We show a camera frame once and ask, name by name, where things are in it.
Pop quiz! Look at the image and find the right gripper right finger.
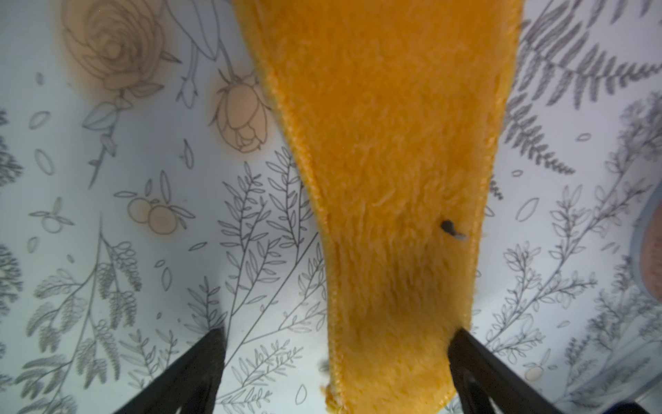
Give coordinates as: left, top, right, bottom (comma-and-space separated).
448, 329, 560, 414

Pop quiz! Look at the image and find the orange insole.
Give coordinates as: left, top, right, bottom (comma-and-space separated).
234, 1, 522, 413

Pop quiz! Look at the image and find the floral table cloth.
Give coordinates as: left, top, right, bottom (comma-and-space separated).
1, 1, 661, 413

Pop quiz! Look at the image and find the pink can white lid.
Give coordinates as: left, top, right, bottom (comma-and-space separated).
629, 183, 661, 304

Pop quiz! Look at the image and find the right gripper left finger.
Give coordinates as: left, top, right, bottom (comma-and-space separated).
117, 328, 227, 414

